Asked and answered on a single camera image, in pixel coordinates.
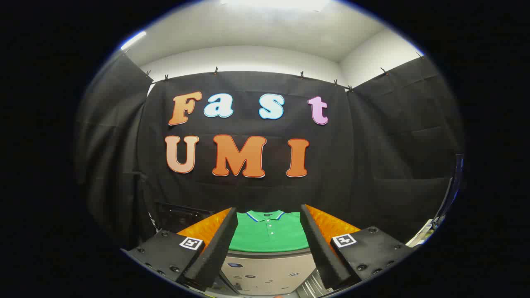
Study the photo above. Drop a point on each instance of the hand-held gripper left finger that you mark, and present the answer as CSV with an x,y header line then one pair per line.
x,y
215,252

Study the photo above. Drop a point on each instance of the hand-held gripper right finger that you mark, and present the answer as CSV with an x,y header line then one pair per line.
x,y
321,252

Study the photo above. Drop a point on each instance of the green polo shirt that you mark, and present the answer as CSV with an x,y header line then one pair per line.
x,y
269,236

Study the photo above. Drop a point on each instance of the ribbed silver metal piece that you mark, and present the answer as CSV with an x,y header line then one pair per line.
x,y
308,285

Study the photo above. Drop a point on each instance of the black backdrop cloth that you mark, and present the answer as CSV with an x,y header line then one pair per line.
x,y
256,190

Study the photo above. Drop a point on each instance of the ceiling light strip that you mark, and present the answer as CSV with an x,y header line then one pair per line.
x,y
133,40

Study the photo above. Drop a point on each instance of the ceiling light panel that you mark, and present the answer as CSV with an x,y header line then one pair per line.
x,y
273,3

